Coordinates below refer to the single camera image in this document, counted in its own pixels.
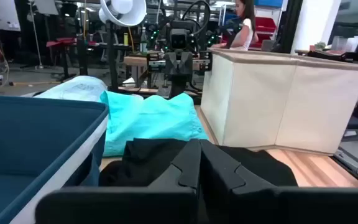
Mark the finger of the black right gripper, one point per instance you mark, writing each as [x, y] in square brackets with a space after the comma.
[172, 65]
[186, 65]

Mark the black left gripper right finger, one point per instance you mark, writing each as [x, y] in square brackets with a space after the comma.
[219, 168]

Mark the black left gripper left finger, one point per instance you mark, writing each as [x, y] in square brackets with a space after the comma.
[185, 165]

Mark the black garment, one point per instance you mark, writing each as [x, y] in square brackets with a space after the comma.
[141, 161]

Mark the turquoise shirt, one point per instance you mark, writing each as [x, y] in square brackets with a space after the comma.
[148, 121]

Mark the light blue denim jeans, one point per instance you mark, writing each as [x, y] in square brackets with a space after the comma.
[73, 88]

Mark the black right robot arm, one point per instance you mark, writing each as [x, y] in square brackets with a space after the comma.
[195, 40]

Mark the wooden workbench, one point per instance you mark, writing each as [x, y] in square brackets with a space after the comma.
[135, 60]

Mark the clear labelled bottle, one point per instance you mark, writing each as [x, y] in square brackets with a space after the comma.
[143, 42]

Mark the yellow-green bottle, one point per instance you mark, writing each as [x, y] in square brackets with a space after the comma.
[125, 39]

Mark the white dome lamp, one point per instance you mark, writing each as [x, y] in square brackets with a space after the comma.
[126, 12]

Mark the person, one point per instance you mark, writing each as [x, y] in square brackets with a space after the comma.
[246, 31]

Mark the beige fabric storage bin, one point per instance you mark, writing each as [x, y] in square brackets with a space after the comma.
[275, 102]

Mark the red storage bin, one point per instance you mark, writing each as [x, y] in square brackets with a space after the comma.
[264, 28]

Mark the red-topped table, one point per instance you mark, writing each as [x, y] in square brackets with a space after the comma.
[64, 42]

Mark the thin grey stand pole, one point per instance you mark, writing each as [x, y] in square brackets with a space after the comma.
[36, 34]

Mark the navy fabric storage bin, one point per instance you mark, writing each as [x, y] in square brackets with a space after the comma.
[26, 140]

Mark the white board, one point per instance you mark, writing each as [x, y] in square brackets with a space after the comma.
[5, 12]

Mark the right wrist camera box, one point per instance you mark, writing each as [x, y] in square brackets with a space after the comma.
[178, 39]

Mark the black metal rig frame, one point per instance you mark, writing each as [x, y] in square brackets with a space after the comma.
[112, 56]

